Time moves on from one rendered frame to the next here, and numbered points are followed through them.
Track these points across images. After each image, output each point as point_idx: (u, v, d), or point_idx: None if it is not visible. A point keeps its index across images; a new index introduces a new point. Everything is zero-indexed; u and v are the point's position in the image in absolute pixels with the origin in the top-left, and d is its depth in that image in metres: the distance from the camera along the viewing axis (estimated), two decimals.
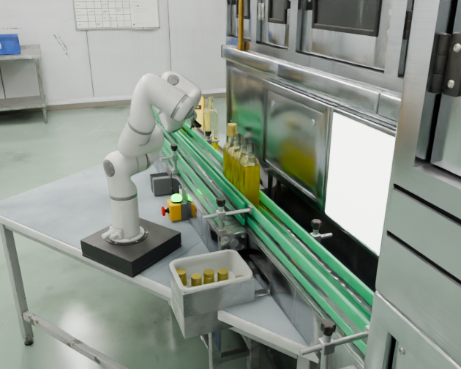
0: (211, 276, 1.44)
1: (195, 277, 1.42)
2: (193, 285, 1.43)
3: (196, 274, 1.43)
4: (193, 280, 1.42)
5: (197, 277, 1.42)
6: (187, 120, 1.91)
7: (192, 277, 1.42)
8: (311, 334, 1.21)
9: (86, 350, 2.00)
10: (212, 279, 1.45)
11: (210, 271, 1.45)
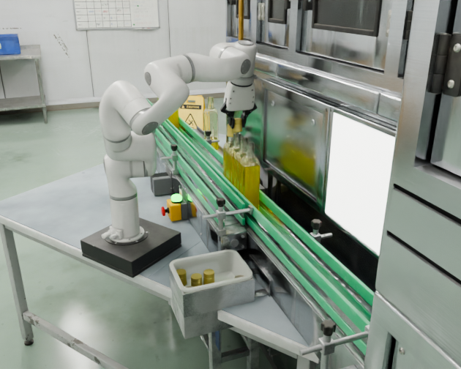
0: (211, 276, 1.44)
1: (195, 277, 1.42)
2: (193, 285, 1.43)
3: (196, 274, 1.44)
4: (193, 280, 1.42)
5: (197, 277, 1.42)
6: (251, 91, 1.59)
7: (192, 277, 1.42)
8: (311, 334, 1.21)
9: (86, 350, 2.00)
10: (212, 279, 1.45)
11: (210, 271, 1.45)
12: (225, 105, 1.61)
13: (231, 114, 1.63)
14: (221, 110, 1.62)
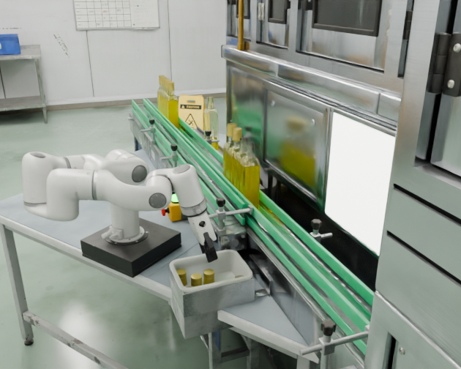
0: (211, 276, 1.44)
1: (195, 277, 1.42)
2: (193, 285, 1.43)
3: (196, 274, 1.44)
4: (193, 280, 1.42)
5: (197, 277, 1.42)
6: (192, 224, 1.33)
7: (192, 277, 1.42)
8: (311, 334, 1.21)
9: (86, 350, 2.00)
10: (212, 279, 1.45)
11: (210, 271, 1.45)
12: None
13: None
14: None
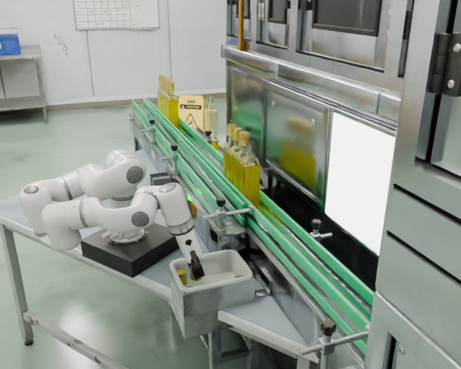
0: (247, 134, 1.64)
1: None
2: (192, 274, 1.41)
3: None
4: None
5: None
6: (179, 242, 1.33)
7: (192, 267, 1.40)
8: (311, 334, 1.21)
9: (86, 350, 2.00)
10: (247, 137, 1.65)
11: (243, 132, 1.63)
12: None
13: None
14: None
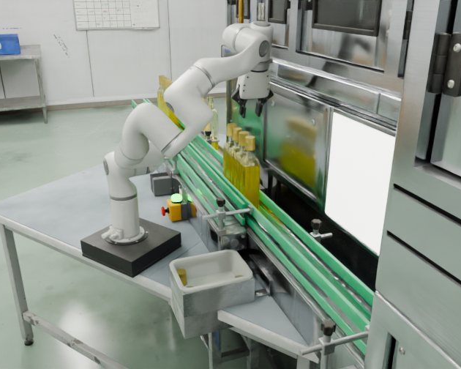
0: (247, 134, 1.64)
1: (253, 137, 1.58)
2: (254, 144, 1.58)
3: (248, 137, 1.58)
4: (255, 139, 1.58)
5: (252, 136, 1.58)
6: (266, 77, 1.47)
7: (253, 138, 1.57)
8: (311, 334, 1.21)
9: (86, 350, 2.00)
10: None
11: (243, 132, 1.63)
12: (237, 92, 1.48)
13: (243, 102, 1.50)
14: (232, 97, 1.49)
